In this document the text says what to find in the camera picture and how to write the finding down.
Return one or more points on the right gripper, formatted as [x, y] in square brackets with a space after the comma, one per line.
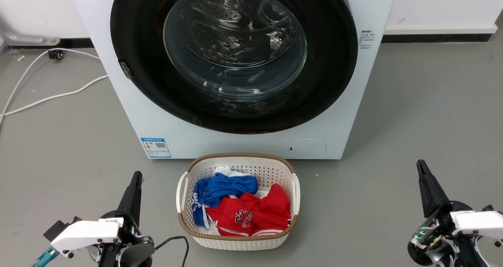
[432, 247]

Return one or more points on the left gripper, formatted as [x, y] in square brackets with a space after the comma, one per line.
[131, 251]

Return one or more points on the round black glass washer door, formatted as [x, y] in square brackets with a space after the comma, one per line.
[137, 82]

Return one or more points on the white front-load washing machine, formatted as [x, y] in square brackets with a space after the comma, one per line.
[235, 145]

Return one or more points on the blue energy label sticker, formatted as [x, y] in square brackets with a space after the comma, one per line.
[156, 147]

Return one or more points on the blue garment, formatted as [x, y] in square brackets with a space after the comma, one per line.
[224, 188]

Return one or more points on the white garment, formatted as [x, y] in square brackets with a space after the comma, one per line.
[230, 171]

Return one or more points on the white woven-rim laundry basket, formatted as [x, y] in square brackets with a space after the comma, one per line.
[235, 241]

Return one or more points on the round white filter cover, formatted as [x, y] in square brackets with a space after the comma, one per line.
[307, 149]

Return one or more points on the red basketball jersey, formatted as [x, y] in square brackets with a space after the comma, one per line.
[267, 212]

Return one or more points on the small black floor plug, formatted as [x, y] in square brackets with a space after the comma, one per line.
[55, 54]

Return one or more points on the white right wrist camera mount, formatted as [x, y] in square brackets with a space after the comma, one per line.
[479, 222]

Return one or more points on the grey metal pipe bracket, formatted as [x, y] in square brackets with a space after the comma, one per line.
[23, 38]

